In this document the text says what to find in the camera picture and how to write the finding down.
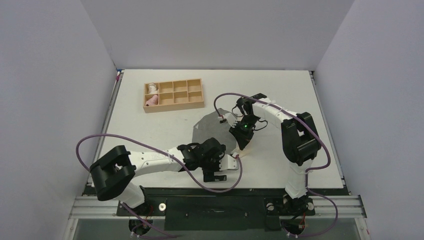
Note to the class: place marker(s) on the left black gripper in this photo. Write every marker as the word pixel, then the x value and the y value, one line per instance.
pixel 208 174

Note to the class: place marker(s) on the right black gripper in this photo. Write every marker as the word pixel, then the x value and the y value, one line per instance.
pixel 239 136

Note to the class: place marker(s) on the grey beige underwear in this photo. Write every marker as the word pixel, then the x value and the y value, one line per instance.
pixel 209 126

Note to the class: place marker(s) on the wooden compartment tray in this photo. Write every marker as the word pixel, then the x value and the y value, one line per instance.
pixel 176 95

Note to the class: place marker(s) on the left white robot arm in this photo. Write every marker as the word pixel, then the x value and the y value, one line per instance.
pixel 112 174

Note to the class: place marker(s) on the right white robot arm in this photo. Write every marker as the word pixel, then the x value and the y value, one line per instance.
pixel 299 137

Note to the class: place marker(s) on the pink rolled underwear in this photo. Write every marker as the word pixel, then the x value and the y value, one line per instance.
pixel 152 101

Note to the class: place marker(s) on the white rolled underwear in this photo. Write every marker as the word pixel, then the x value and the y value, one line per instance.
pixel 152 88

